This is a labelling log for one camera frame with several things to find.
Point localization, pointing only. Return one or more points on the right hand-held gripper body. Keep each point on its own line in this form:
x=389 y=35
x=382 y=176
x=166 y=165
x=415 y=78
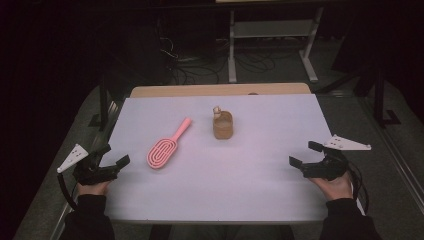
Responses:
x=328 y=168

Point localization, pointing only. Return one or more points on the pink hairbrush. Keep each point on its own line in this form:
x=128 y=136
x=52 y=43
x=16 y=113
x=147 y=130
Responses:
x=163 y=151

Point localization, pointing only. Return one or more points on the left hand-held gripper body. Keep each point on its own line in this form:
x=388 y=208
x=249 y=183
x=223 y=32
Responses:
x=90 y=173

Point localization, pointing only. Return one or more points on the wooden table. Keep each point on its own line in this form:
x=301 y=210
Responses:
x=200 y=90

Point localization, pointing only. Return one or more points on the brown cup holder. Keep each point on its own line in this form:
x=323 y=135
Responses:
x=223 y=128

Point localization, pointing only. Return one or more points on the white table mat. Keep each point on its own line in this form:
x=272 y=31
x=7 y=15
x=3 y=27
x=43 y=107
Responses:
x=216 y=186

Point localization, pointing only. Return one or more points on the person's left hand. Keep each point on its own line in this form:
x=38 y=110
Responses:
x=93 y=188

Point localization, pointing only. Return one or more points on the black metal stand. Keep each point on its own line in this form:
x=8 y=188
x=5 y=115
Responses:
x=378 y=96
x=104 y=100

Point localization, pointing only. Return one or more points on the person's right hand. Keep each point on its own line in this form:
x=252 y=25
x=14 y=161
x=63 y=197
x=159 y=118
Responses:
x=335 y=188

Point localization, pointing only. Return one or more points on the grey metal desk frame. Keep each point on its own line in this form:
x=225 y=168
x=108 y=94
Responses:
x=273 y=29

